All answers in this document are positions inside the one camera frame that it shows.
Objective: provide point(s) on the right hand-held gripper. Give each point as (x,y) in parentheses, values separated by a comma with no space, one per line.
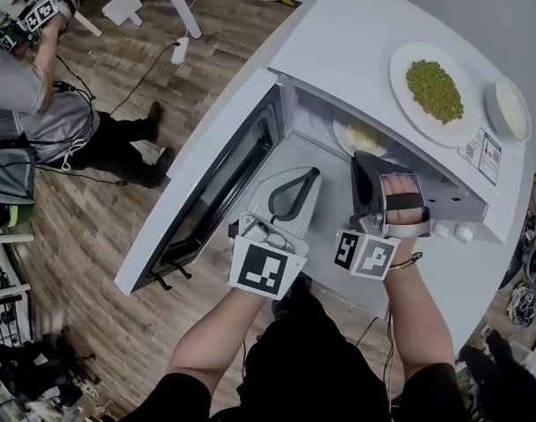
(365,183)

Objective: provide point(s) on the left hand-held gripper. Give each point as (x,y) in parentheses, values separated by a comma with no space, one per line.
(259,268)

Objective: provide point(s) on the plate of rice food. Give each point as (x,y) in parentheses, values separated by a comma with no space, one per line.
(360,136)

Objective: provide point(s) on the white plate of green food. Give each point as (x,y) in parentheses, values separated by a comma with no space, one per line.
(432,88)

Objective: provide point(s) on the white microwave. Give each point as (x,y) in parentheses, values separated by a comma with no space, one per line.
(338,38)

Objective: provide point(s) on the person's left forearm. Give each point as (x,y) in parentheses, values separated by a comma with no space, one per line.
(215,336)

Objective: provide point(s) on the person's right forearm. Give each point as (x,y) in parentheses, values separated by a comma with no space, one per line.
(419,315)

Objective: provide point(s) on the white microwave knob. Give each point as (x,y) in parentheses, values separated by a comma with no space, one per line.
(442,229)
(465,234)

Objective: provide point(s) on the person's right hand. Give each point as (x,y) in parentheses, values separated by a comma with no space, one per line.
(400,185)

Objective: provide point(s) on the person's black clothing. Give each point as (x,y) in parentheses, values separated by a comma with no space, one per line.
(312,367)

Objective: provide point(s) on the white label sticker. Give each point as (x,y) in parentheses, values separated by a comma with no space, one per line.
(483,152)

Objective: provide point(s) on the white power strip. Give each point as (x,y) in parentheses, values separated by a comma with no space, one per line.
(180,51)

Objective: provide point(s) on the white metal rack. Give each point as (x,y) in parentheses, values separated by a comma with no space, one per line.
(4,288)

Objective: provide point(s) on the grey bag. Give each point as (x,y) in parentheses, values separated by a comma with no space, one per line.
(9,174)

